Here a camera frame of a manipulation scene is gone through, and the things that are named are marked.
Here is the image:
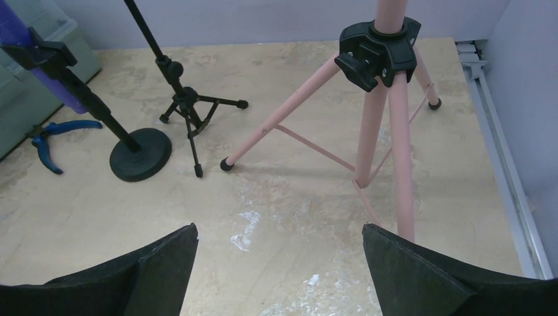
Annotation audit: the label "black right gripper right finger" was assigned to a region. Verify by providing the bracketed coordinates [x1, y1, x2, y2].
[362, 224, 557, 315]

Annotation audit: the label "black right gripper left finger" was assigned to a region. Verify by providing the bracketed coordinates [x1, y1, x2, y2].
[1, 223, 199, 315]

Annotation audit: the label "black round-base mic stand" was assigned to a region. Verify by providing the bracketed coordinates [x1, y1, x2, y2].
[1, 26, 172, 183]

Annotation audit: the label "black tripod mic stand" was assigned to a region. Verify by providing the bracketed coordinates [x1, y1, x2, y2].
[124, 0, 249, 178]

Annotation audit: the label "purple toy microphone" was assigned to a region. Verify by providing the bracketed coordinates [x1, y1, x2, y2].
[1, 1, 93, 114]

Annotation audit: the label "clear green plastic storage box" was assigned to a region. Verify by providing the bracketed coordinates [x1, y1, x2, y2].
[1, 0, 101, 157]

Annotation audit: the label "pink music stand tripod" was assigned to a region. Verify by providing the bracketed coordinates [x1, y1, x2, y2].
[220, 1, 442, 241]

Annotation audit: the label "blue-handled pliers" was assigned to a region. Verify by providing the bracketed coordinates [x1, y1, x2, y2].
[26, 120, 104, 176]

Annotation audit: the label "aluminium side rail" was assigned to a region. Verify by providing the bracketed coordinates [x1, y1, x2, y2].
[455, 41, 555, 280]

